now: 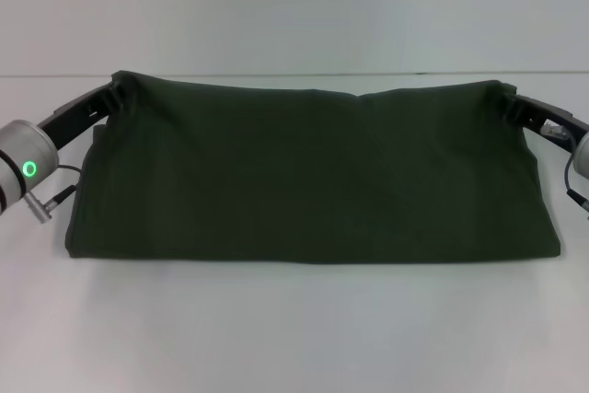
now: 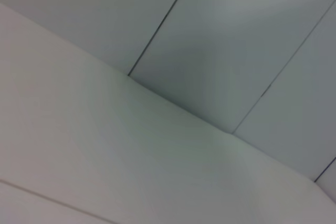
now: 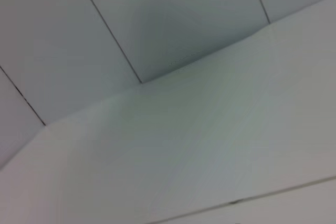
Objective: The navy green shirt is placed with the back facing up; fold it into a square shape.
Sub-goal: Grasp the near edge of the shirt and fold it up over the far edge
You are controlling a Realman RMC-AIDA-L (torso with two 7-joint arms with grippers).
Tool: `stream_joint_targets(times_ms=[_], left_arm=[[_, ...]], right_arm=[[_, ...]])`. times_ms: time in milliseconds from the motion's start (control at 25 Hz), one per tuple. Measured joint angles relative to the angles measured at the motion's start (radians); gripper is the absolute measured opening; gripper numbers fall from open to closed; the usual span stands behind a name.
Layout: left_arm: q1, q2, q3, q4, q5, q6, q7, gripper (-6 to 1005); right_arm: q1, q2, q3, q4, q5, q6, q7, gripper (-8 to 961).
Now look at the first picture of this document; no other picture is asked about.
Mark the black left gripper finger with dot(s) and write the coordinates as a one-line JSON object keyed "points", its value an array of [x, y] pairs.
{"points": [[117, 96]]}

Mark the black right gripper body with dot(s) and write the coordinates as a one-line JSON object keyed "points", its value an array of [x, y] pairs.
{"points": [[547, 114]]}

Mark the dark green t-shirt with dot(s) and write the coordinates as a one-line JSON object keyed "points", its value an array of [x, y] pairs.
{"points": [[299, 172]]}

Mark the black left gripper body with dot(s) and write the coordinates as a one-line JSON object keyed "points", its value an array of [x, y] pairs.
{"points": [[78, 112]]}

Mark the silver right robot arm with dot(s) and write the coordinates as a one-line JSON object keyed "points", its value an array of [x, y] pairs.
{"points": [[583, 153]]}

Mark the small silver connector plug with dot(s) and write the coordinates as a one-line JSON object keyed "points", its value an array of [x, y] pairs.
{"points": [[553, 130]]}

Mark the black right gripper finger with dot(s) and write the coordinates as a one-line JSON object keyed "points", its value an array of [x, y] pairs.
{"points": [[510, 105]]}

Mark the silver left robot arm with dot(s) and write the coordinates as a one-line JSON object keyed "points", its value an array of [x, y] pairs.
{"points": [[23, 163]]}

